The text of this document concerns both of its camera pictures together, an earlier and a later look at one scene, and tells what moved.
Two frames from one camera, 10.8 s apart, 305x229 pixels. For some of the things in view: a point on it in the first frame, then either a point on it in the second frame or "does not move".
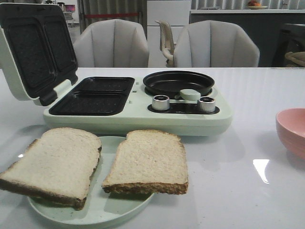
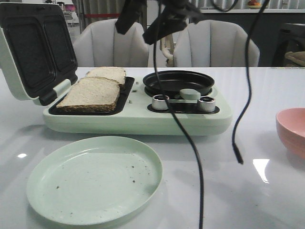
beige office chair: x=167 y=43 does not move
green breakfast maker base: x=121 y=106 does not move
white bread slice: x=58 y=166 -> x=91 y=94
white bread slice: x=148 y=161 -> x=117 y=74
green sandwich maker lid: x=36 y=50 does not move
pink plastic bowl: x=290 y=123 does not move
